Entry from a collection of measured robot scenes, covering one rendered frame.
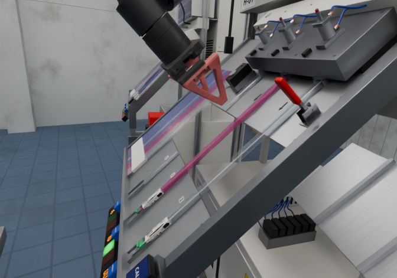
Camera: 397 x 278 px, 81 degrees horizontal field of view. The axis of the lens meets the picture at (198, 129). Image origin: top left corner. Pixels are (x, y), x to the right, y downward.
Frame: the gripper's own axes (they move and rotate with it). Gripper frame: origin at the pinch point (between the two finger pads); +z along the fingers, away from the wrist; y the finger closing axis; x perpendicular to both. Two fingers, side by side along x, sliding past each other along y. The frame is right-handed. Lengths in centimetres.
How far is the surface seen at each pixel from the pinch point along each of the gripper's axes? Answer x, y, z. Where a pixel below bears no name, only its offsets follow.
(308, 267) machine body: 10, -3, 51
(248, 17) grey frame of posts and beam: -41, 61, 8
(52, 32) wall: 68, 349, -96
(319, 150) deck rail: -6.4, -10.4, 16.5
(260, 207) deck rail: 7.3, -10.6, 16.7
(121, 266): 34.0, -3.8, 11.5
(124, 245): 34.1, 1.8, 12.0
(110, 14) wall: -9, 367, -67
